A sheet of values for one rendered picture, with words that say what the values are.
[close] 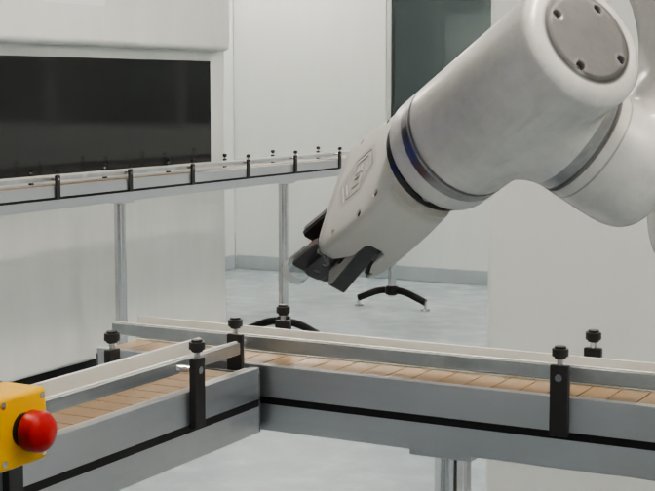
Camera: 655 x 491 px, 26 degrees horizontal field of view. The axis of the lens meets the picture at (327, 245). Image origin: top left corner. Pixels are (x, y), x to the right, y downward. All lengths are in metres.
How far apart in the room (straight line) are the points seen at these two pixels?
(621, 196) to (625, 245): 1.51
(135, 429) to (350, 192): 0.80
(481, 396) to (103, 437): 0.49
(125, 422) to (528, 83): 0.99
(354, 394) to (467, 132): 1.08
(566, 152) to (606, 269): 1.55
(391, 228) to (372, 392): 0.98
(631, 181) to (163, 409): 1.01
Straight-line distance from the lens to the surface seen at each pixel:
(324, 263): 1.05
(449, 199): 0.92
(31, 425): 1.37
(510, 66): 0.83
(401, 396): 1.89
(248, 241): 10.38
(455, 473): 1.93
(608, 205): 0.89
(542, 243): 2.44
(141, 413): 1.75
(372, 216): 0.95
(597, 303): 2.42
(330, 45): 9.99
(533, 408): 1.82
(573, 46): 0.83
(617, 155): 0.88
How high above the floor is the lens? 1.32
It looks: 6 degrees down
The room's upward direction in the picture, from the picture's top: straight up
